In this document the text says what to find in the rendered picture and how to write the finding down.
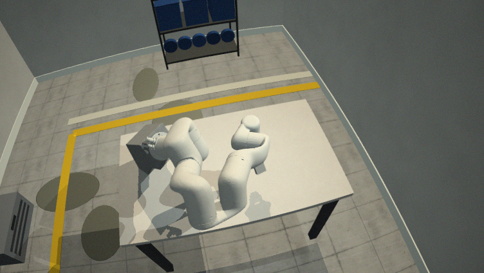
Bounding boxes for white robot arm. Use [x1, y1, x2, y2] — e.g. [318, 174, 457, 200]
[145, 115, 270, 231]

